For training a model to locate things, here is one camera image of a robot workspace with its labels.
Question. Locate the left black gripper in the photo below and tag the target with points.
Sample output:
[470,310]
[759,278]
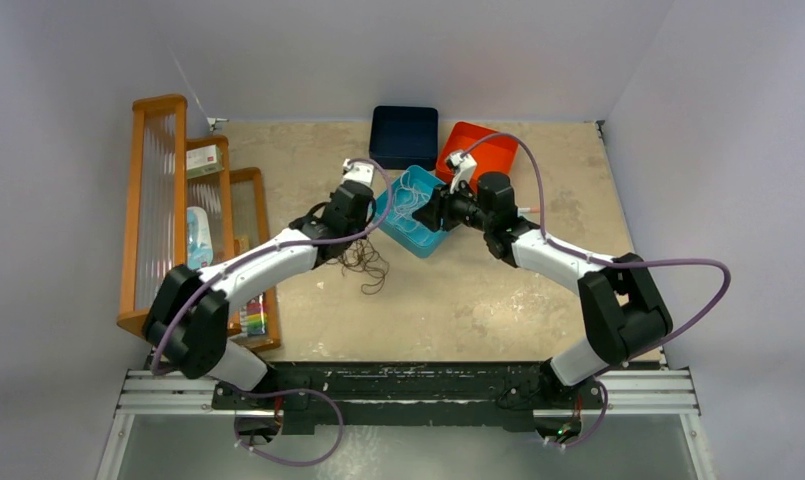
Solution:
[362,225]

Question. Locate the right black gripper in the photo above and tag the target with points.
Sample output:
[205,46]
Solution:
[441,207]

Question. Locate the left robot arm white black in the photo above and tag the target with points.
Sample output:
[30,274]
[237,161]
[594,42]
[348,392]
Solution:
[187,322]

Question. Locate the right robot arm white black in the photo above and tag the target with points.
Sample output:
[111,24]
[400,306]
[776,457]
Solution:
[622,309]

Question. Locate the light blue square bin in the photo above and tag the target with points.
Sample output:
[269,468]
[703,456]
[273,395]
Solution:
[410,191]

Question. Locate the orange square bin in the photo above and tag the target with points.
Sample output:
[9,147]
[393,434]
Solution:
[495,155]

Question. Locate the dark navy square bin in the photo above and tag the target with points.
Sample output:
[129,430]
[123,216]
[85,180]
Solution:
[404,136]

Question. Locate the rainbow coloured marker pack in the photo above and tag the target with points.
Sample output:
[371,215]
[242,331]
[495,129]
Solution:
[253,317]

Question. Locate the white red small box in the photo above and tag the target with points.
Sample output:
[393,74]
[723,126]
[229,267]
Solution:
[203,161]

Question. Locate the blue packaged item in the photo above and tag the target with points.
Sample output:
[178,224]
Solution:
[199,243]

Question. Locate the wooden tiered shelf rack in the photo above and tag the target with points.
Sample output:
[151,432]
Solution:
[159,194]

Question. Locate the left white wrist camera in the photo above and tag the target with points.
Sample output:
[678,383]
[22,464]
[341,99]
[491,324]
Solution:
[358,171]

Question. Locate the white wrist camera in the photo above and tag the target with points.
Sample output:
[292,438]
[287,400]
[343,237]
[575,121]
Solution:
[462,165]
[358,171]

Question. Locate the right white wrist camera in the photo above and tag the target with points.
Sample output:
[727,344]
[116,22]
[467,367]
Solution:
[462,165]

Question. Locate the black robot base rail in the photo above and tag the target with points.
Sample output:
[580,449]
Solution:
[510,395]

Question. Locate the aluminium frame rail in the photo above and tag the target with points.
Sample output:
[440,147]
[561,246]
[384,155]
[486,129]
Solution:
[630,392]

